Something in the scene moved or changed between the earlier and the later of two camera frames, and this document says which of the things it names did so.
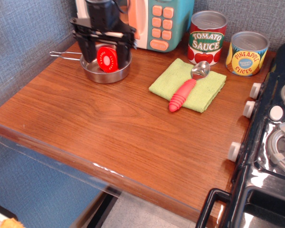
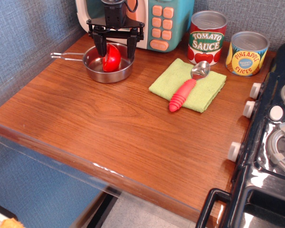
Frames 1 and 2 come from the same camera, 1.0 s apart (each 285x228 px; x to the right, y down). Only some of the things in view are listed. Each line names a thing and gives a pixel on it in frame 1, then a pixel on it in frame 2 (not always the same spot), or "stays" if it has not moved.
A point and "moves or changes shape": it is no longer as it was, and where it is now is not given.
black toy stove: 262,194 stays
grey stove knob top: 254,90 stays
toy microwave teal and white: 161,25 stays
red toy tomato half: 107,59 moves or changes shape
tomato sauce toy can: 207,33 stays
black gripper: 102,23 → 116,23
